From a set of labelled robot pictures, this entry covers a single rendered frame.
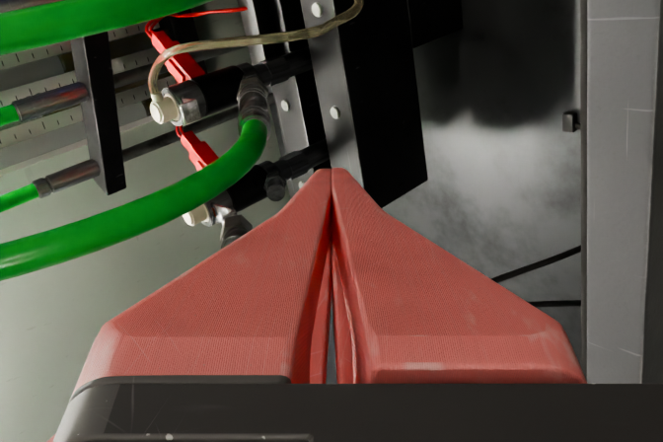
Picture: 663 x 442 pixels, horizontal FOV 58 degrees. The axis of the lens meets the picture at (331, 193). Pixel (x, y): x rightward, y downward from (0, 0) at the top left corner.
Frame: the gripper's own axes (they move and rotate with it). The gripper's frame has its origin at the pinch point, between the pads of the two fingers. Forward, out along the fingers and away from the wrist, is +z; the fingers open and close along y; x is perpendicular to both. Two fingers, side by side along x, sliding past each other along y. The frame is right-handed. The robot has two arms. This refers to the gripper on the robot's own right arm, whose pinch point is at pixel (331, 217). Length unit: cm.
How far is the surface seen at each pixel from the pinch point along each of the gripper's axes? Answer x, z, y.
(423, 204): 32, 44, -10
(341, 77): 11.8, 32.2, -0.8
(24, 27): -0.1, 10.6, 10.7
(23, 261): 7.7, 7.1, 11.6
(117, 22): 0.3, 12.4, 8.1
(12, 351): 44, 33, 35
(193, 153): 17.3, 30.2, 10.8
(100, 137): 20.5, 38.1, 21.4
